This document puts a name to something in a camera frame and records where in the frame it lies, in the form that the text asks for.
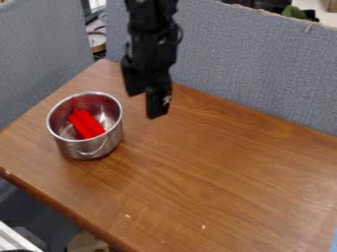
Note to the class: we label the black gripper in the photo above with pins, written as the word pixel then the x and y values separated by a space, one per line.
pixel 151 51

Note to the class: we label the red ridged block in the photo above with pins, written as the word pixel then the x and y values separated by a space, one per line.
pixel 85 124

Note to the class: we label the silver metal pot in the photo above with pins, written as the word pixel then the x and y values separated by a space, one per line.
pixel 107 111

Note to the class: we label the beige object under table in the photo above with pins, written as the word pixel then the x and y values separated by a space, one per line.
pixel 84 242

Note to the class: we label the white slatted object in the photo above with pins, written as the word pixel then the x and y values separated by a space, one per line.
pixel 13 242

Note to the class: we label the round wooden stool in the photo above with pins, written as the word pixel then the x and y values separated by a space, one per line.
pixel 96 36

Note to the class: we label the grey fabric partition left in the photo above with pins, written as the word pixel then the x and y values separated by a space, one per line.
pixel 44 51

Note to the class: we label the grey fabric partition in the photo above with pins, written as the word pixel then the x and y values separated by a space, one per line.
pixel 268 62
pixel 44 51

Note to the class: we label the grey fabric partition right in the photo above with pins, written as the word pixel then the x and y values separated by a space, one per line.
pixel 268 62

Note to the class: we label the green cloth item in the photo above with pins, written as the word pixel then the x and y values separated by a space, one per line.
pixel 294 12

